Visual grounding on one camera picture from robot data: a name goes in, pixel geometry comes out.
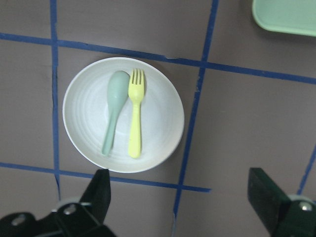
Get light green tray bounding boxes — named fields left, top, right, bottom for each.
left=252, top=0, right=316, bottom=37

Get pale green plastic spoon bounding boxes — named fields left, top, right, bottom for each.
left=102, top=71, right=129, bottom=156

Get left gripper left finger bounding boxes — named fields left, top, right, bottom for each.
left=79, top=169, right=111, bottom=226

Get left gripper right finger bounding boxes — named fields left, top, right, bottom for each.
left=247, top=167, right=291, bottom=232

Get white round plate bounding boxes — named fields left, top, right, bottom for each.
left=62, top=57, right=185, bottom=173

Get yellow plastic fork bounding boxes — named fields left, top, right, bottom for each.
left=128, top=69, right=145, bottom=158

